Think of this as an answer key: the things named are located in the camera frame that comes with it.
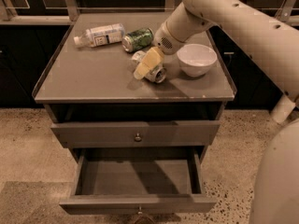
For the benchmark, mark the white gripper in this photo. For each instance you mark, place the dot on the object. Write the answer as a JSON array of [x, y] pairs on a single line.
[[164, 40]]

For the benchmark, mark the white green 7up can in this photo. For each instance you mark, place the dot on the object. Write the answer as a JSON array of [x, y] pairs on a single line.
[[156, 75]]

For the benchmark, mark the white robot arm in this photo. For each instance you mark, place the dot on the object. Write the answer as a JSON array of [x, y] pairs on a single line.
[[274, 46]]

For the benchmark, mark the dark green soda can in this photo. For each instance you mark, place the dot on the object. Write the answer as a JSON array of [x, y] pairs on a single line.
[[137, 40]]

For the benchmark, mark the grey drawer cabinet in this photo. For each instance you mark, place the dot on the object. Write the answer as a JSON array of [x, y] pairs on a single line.
[[97, 85]]

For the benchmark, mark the closed top drawer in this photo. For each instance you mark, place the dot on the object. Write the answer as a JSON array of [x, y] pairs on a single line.
[[176, 133]]

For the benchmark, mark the round top drawer knob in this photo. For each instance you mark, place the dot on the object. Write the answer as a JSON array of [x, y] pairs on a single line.
[[138, 137]]

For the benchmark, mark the open middle drawer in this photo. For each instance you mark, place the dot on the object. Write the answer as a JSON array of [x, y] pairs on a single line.
[[152, 180]]

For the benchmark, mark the white ceramic bowl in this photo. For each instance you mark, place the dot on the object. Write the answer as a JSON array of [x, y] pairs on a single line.
[[196, 60]]

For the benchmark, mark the clear plastic water bottle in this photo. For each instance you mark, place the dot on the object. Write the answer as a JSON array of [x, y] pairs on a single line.
[[100, 36]]

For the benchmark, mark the white cylindrical post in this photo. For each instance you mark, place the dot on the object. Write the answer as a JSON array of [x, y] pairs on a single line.
[[282, 109]]

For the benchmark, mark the metal middle drawer handle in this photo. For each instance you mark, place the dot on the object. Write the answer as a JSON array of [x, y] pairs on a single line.
[[142, 218]]

